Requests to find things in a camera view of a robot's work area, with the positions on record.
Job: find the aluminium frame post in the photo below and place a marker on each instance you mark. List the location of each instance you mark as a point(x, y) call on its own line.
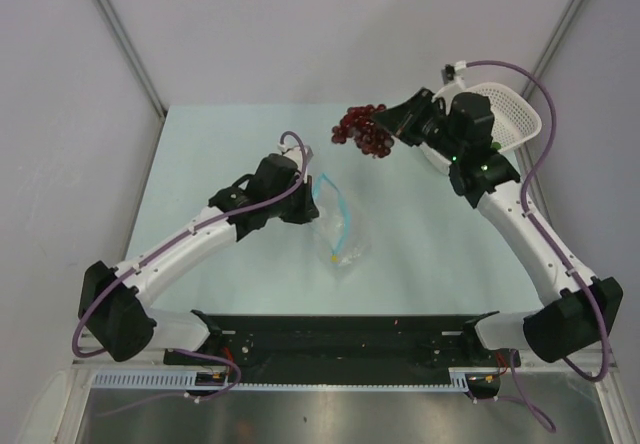
point(131, 56)
point(563, 25)

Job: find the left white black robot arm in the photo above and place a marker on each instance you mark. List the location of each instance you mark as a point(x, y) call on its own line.
point(116, 302)

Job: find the white perforated plastic basket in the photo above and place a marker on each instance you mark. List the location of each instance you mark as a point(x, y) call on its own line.
point(515, 123)

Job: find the right aluminium frame post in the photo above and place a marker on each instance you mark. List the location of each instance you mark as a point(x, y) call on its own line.
point(563, 25)

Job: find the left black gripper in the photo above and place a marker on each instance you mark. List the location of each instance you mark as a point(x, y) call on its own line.
point(307, 210)

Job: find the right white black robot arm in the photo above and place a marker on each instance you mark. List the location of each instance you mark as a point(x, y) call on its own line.
point(578, 308)

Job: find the clear zip top bag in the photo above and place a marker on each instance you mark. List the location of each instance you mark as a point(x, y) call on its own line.
point(341, 234)

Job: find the white slotted cable duct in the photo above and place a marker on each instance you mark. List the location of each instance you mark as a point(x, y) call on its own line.
point(443, 380)

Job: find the dark purple fake grapes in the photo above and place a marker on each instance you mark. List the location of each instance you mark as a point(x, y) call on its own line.
point(357, 126)

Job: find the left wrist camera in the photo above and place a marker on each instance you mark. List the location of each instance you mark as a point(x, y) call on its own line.
point(300, 155)

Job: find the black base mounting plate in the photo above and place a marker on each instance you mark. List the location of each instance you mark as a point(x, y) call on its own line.
point(354, 346)

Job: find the left aluminium frame post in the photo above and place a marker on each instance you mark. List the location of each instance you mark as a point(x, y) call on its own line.
point(131, 56)

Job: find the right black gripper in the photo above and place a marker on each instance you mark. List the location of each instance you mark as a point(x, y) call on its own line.
point(401, 120)

